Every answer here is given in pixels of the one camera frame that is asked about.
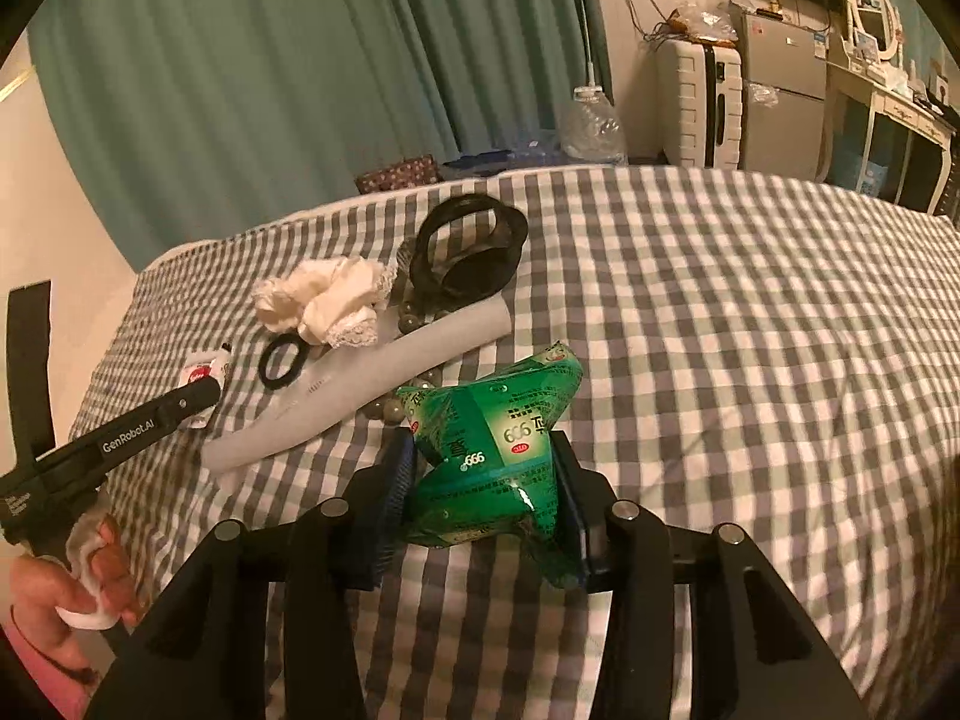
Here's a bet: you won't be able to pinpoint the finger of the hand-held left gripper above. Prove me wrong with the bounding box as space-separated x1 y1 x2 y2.
166 376 224 425
6 280 58 464

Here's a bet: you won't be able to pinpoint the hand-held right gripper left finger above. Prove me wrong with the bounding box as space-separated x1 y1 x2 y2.
82 431 419 720

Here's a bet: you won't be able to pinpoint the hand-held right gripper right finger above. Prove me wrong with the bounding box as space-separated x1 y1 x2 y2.
550 431 865 720

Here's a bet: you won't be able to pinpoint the green foil packet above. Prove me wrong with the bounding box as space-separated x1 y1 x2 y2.
393 340 587 590

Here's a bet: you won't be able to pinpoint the person's left forearm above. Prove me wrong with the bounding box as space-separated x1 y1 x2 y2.
0 606 100 720

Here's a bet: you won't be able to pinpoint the person's left hand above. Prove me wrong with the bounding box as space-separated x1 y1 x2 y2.
10 511 142 674

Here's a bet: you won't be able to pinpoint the small white red sachet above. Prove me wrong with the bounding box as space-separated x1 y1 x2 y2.
181 358 227 430

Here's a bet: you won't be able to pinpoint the grey foam tube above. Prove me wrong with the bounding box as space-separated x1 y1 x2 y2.
201 295 515 475

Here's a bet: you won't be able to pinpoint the white tissue wad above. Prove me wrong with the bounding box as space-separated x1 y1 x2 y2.
56 514 122 629

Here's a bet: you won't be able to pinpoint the white lace cloth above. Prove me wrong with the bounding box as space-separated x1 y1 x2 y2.
250 255 400 351

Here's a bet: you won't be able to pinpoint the checked tablecloth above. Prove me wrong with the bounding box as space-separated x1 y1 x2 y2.
66 163 960 720

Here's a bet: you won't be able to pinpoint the brown dotted box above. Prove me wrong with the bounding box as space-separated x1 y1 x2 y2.
354 154 440 197

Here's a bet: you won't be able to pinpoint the green curtain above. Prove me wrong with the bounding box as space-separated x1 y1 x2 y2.
28 0 614 205

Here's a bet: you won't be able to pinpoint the blue flat item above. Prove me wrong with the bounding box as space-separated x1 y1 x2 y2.
445 148 520 170

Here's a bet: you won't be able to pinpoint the clear plastic water jug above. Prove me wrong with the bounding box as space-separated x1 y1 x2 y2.
558 85 629 167

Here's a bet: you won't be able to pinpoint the white suitcase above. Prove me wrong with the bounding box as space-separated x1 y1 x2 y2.
655 36 745 170

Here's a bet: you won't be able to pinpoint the grey small fridge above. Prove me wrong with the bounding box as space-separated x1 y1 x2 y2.
738 6 830 182

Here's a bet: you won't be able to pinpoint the white dresser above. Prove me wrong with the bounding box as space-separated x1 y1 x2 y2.
823 58 960 217

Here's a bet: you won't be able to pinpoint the clear plastic bags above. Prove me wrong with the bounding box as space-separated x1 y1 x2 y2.
666 1 742 44

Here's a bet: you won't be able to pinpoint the white oval mirror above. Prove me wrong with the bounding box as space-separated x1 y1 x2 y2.
846 0 902 62

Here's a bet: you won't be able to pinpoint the small black rubber ring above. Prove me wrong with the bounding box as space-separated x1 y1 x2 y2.
256 335 308 392

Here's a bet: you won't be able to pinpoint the grey bead string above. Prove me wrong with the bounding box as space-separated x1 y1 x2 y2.
363 281 448 428

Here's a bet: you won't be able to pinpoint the large black rubber ring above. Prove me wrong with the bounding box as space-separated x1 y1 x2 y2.
408 193 530 310

